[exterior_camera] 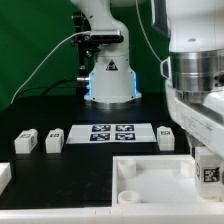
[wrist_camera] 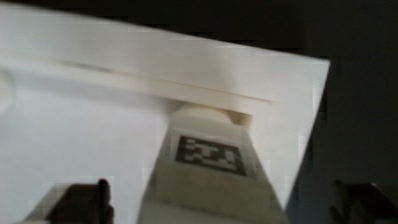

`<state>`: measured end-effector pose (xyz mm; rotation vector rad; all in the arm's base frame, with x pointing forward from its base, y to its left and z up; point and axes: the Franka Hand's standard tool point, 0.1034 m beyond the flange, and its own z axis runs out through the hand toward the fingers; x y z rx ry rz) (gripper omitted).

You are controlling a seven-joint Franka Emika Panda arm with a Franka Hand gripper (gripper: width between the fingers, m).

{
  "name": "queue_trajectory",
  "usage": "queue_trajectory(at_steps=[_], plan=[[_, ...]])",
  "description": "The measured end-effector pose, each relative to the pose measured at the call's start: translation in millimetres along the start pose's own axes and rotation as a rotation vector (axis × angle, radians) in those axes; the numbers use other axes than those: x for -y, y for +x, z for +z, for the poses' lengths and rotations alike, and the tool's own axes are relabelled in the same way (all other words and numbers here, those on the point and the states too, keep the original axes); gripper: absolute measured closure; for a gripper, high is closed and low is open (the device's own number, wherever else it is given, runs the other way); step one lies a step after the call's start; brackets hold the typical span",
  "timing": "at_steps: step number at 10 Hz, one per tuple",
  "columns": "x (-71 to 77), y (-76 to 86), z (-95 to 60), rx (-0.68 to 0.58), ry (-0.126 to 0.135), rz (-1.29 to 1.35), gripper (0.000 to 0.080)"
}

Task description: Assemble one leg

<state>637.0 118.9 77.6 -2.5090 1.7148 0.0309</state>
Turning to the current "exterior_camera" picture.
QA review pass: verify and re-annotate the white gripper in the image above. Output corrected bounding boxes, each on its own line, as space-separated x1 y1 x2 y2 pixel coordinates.
165 83 224 150

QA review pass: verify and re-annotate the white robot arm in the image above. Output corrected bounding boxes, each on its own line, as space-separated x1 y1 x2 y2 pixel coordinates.
70 0 224 155

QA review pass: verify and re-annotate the white sheet with tags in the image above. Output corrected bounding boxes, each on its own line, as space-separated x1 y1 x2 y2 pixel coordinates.
67 123 156 144

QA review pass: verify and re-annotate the white left obstacle block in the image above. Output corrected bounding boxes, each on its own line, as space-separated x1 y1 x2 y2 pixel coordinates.
0 163 12 195

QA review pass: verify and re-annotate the white front wall strip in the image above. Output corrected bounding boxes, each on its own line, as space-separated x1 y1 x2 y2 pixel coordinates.
0 203 224 224

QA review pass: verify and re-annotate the white cable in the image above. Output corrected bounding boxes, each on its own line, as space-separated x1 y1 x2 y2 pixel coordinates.
10 30 92 105

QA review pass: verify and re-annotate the black cable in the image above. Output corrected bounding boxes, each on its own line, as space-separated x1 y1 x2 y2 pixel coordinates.
14 78 88 100

